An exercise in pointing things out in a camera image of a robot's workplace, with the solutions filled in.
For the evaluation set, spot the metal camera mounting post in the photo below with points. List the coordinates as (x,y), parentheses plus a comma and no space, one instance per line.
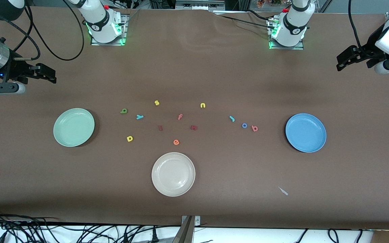
(186,233)

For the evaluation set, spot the cream white plate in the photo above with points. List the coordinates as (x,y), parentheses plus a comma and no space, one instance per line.
(173,174)

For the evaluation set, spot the small pale tape scrap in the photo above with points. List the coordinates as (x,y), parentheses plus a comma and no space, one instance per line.
(283,191)

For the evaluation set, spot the black metal frame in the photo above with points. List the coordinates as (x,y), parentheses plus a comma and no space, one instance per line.
(162,4)

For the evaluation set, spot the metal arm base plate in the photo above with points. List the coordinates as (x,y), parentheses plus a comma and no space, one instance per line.
(282,48)
(124,30)

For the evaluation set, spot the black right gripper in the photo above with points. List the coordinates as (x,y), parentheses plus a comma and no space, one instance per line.
(16,70)

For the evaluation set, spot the pink foam letter b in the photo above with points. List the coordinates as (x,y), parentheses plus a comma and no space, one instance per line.
(253,127)

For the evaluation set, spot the light green plate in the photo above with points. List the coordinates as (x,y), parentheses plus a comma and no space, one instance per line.
(74,127)

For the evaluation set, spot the blue plate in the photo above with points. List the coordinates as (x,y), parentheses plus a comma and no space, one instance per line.
(306,132)

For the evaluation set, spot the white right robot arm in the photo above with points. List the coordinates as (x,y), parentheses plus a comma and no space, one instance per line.
(101,23)

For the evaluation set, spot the grey metal box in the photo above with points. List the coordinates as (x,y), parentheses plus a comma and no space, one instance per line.
(199,5)

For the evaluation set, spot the green foam letter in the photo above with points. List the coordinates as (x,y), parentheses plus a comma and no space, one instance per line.
(121,111)

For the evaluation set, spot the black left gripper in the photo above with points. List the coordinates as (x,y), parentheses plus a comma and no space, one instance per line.
(367,53)

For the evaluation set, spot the orange foam letter e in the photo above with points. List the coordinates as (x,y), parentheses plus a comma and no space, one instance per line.
(174,143)

